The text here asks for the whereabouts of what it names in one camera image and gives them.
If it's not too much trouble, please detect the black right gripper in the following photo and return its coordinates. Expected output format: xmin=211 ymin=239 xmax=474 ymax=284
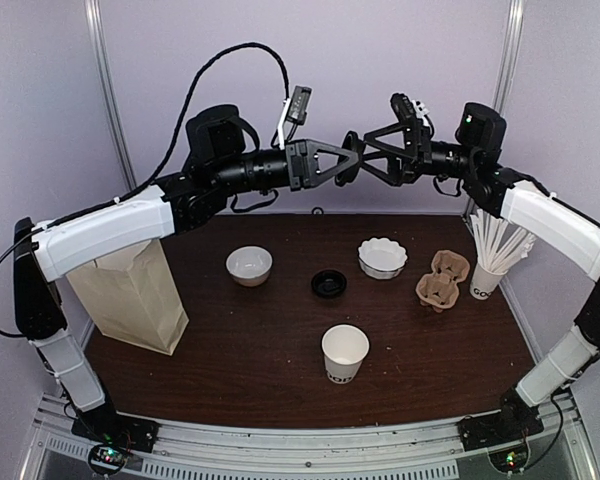
xmin=358 ymin=117 xmax=479 ymax=187

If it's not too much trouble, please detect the white paper coffee cup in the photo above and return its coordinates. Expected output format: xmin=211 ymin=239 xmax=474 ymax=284
xmin=321 ymin=324 xmax=370 ymax=385

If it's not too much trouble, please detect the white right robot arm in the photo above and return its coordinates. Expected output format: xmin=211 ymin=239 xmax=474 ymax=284
xmin=361 ymin=93 xmax=600 ymax=442

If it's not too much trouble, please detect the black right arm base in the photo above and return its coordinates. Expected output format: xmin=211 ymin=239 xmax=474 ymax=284
xmin=456 ymin=412 xmax=544 ymax=451

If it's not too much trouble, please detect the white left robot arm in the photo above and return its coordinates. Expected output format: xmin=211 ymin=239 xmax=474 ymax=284
xmin=13 ymin=104 xmax=360 ymax=444

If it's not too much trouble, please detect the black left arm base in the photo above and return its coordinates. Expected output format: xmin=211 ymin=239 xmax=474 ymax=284
xmin=71 ymin=407 xmax=159 ymax=453

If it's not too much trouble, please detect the black coffee lid on table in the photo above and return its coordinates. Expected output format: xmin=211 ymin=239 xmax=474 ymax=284
xmin=311 ymin=269 xmax=348 ymax=299

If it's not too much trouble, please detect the white scalloped bowl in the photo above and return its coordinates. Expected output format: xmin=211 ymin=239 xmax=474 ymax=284
xmin=357 ymin=237 xmax=408 ymax=280

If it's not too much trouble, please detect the plain white round bowl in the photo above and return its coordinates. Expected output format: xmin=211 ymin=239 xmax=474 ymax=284
xmin=225 ymin=246 xmax=273 ymax=287

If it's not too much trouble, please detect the brown cardboard cup carrier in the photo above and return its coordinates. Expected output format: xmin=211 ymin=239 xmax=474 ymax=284
xmin=415 ymin=250 xmax=470 ymax=313

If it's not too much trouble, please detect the paper cup holding straws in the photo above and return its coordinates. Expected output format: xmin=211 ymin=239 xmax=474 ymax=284
xmin=470 ymin=209 xmax=536 ymax=301

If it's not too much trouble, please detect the brown paper bag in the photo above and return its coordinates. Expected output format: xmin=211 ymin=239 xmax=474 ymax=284
xmin=67 ymin=240 xmax=189 ymax=356

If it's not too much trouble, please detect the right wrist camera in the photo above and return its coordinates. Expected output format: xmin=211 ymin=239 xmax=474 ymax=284
xmin=390 ymin=93 xmax=432 ymax=127

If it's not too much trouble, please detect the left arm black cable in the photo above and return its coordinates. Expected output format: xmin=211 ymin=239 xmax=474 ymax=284
xmin=0 ymin=43 xmax=294 ymax=339

